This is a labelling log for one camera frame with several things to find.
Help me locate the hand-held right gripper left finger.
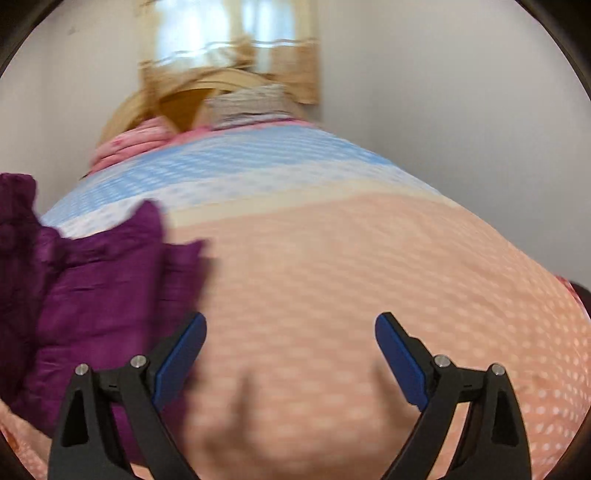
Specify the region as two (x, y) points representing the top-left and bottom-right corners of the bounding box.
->
(48, 312), (208, 480)

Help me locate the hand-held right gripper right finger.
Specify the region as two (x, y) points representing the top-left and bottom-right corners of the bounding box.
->
(375, 312), (532, 480)

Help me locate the purple garment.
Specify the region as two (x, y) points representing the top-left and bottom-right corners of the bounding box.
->
(0, 173), (208, 464)

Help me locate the bed with striped blanket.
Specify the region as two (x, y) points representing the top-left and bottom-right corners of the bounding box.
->
(0, 122), (591, 480)

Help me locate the pink folded blanket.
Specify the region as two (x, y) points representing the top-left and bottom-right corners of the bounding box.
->
(88, 115), (218, 174)

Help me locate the wooden headboard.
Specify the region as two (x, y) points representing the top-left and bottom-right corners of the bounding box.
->
(99, 69), (278, 144)

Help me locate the grey patterned pillow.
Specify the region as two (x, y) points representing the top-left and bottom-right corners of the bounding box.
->
(203, 83), (301, 130)

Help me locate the beige window curtain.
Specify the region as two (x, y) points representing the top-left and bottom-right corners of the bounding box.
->
(139, 0), (321, 107)

